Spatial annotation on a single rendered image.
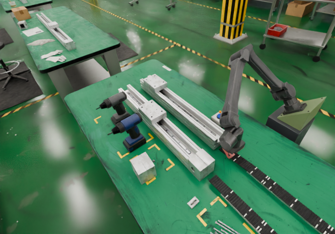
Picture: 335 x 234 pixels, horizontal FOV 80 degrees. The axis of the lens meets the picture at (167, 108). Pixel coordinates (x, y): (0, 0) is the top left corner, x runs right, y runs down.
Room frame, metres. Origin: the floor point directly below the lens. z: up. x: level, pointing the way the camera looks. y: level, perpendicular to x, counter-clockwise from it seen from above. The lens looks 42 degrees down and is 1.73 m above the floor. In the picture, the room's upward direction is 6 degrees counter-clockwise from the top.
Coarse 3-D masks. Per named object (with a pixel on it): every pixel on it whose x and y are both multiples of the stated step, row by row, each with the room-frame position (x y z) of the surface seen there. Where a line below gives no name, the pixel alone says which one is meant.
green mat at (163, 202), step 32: (160, 64) 1.70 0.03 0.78; (96, 96) 1.29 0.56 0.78; (192, 96) 1.17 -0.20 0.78; (96, 128) 0.94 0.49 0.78; (256, 128) 0.80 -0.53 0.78; (128, 160) 0.66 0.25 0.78; (160, 160) 0.64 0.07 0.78; (224, 160) 0.60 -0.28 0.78; (256, 160) 0.58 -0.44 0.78; (288, 160) 0.56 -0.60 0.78; (320, 160) 0.54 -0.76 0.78; (128, 192) 0.47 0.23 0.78; (160, 192) 0.46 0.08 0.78; (192, 192) 0.44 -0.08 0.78; (256, 192) 0.41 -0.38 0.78; (320, 192) 0.38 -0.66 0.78; (160, 224) 0.32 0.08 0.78; (192, 224) 0.30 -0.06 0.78; (288, 224) 0.27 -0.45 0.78
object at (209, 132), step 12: (144, 84) 1.29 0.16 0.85; (156, 96) 1.15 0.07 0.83; (168, 96) 1.14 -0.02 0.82; (168, 108) 1.03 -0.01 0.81; (180, 108) 0.99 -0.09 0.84; (192, 108) 0.94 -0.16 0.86; (180, 120) 0.92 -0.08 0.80; (192, 120) 0.84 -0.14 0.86; (204, 120) 0.83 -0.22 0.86; (204, 132) 0.74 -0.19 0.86; (216, 132) 0.75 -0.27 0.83; (216, 144) 0.68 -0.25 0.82
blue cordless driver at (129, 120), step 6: (138, 114) 0.80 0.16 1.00; (126, 120) 0.76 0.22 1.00; (132, 120) 0.76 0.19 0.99; (138, 120) 0.77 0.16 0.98; (120, 126) 0.72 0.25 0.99; (126, 126) 0.73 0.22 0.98; (132, 126) 0.74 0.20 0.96; (114, 132) 0.70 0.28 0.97; (120, 132) 0.71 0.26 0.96; (132, 132) 0.75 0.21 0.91; (138, 132) 0.77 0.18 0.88; (126, 138) 0.76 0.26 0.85; (132, 138) 0.75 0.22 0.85; (138, 138) 0.76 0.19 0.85; (144, 138) 0.77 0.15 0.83; (126, 144) 0.74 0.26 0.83; (132, 144) 0.73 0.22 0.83; (138, 144) 0.74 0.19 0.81; (132, 150) 0.71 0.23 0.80
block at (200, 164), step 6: (192, 156) 0.58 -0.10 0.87; (198, 156) 0.58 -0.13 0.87; (204, 156) 0.57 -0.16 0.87; (210, 156) 0.57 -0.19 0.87; (192, 162) 0.55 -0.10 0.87; (198, 162) 0.54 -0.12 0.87; (204, 162) 0.54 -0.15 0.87; (210, 162) 0.53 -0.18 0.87; (192, 168) 0.54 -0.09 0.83; (198, 168) 0.51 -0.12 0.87; (204, 168) 0.51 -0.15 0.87; (210, 168) 0.53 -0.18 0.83; (198, 174) 0.50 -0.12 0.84; (204, 174) 0.51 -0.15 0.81; (198, 180) 0.50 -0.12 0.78
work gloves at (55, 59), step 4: (52, 52) 2.20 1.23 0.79; (56, 52) 2.16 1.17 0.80; (44, 56) 2.11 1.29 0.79; (48, 56) 2.12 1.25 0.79; (52, 56) 2.10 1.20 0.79; (60, 56) 2.08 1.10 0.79; (52, 60) 2.00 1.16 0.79; (56, 60) 1.99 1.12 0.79; (60, 60) 1.97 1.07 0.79; (64, 60) 1.99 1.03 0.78
